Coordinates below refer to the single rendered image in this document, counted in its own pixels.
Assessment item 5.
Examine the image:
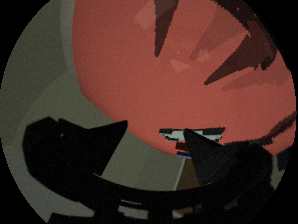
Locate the red rectangular block with two slots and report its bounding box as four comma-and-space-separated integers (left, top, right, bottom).
174, 141, 189, 153

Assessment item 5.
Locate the blue rectangular block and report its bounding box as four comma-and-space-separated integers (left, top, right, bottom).
177, 151, 190, 159

